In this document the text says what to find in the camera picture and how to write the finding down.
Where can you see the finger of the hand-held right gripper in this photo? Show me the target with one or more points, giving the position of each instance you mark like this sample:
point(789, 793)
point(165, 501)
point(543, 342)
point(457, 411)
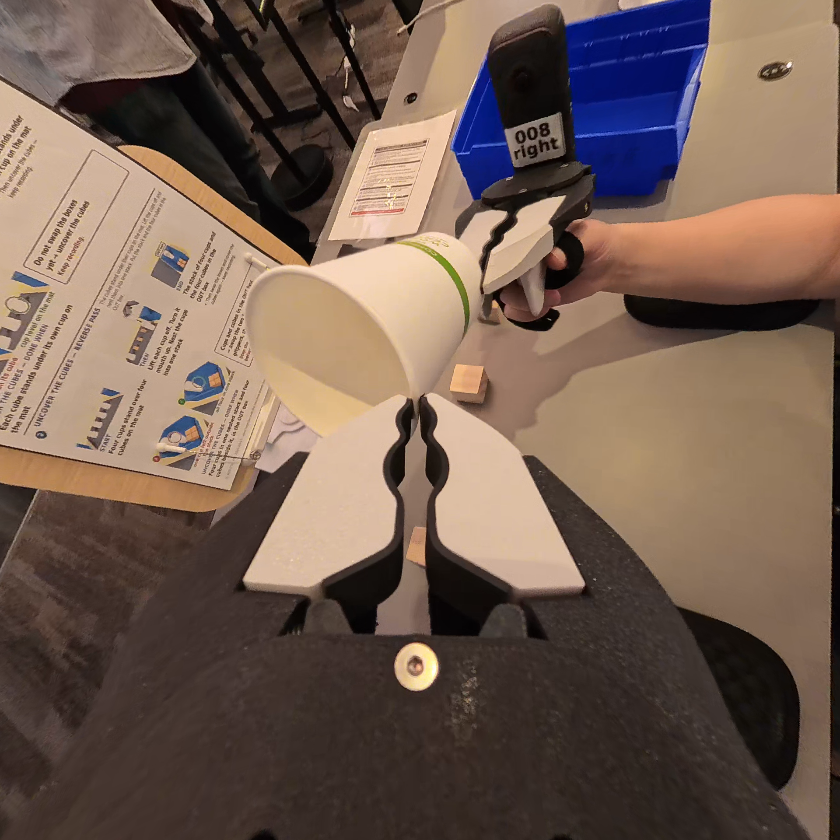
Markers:
point(482, 223)
point(525, 243)

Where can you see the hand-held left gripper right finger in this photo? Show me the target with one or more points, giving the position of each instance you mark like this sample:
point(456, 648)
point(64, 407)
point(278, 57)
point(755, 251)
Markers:
point(505, 518)

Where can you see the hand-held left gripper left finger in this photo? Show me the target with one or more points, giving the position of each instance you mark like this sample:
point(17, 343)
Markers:
point(328, 512)

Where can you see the blue plastic bin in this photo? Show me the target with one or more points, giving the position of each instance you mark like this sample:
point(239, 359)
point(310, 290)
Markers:
point(630, 131)

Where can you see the white paper cup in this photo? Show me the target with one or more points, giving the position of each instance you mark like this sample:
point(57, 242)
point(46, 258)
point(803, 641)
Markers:
point(394, 295)

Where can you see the person's right forearm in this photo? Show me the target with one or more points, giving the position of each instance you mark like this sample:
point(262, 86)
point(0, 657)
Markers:
point(722, 249)

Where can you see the person's right hand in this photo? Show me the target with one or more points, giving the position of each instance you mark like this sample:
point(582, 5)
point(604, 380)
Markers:
point(597, 262)

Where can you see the paper sheet in plastic sleeve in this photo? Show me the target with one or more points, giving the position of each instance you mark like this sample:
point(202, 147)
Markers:
point(394, 177)

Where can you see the black wrist rest pad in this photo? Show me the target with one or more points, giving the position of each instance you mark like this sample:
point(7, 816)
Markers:
point(754, 689)
point(689, 316)

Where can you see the printed instruction sheet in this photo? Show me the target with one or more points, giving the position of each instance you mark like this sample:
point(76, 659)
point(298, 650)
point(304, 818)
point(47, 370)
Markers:
point(98, 262)

